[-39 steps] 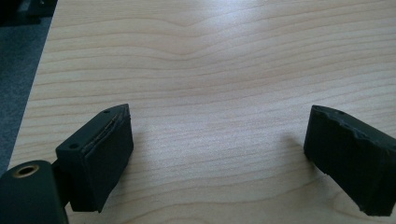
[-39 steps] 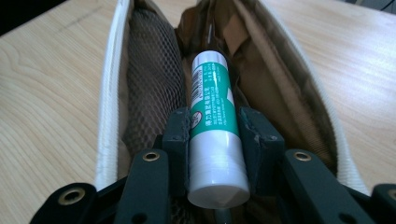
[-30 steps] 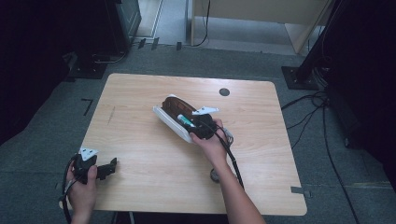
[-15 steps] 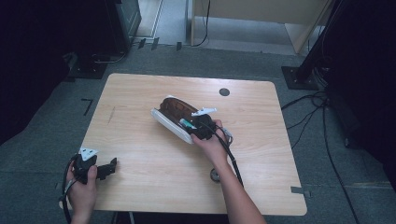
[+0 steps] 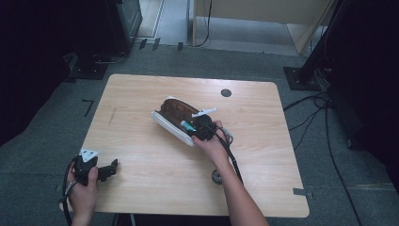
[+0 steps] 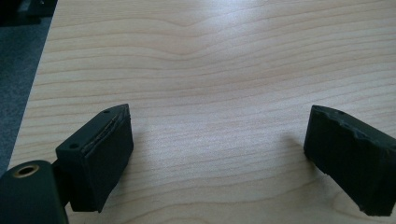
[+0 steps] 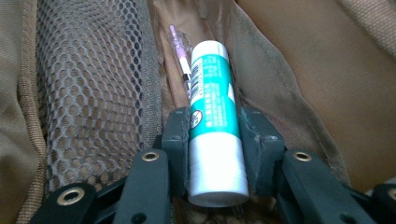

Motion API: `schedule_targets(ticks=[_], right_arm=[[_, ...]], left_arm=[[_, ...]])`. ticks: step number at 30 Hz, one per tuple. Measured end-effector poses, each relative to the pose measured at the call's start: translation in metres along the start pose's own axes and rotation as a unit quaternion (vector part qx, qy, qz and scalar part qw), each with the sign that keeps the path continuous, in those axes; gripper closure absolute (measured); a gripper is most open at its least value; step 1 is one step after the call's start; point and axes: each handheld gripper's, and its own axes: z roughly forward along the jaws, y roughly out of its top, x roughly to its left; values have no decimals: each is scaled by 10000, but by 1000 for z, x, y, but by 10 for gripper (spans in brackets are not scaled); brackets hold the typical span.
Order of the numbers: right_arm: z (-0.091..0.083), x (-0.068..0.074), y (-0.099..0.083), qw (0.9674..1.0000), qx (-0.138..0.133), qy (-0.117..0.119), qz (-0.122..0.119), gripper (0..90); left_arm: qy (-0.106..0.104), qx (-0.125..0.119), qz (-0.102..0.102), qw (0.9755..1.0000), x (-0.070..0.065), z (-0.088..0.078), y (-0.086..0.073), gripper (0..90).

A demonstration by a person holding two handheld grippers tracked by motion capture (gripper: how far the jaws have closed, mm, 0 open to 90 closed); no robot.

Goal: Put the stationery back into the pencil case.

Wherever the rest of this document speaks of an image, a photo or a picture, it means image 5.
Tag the light wooden furniture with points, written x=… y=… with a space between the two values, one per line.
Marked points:
x=266 y=14

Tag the person's right hand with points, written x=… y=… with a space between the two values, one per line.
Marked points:
x=211 y=147

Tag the white and green glue stick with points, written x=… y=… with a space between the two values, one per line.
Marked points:
x=187 y=125

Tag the black stand base plate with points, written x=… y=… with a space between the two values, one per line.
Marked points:
x=88 y=69

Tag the person's left hand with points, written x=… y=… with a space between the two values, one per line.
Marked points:
x=82 y=196

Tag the grey tape piece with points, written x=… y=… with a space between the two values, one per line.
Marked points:
x=299 y=191

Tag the small black floor marker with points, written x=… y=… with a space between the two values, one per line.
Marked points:
x=180 y=46

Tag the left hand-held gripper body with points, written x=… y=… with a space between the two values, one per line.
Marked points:
x=84 y=169

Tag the white pencil case brown lining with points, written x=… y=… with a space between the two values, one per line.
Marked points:
x=171 y=125

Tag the black stand with base plate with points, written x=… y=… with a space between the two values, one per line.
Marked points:
x=306 y=70

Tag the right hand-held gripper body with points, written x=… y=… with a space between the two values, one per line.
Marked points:
x=204 y=128

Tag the round dark table grommet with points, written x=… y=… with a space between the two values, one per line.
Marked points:
x=226 y=92

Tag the black cabinet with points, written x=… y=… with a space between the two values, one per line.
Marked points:
x=124 y=26

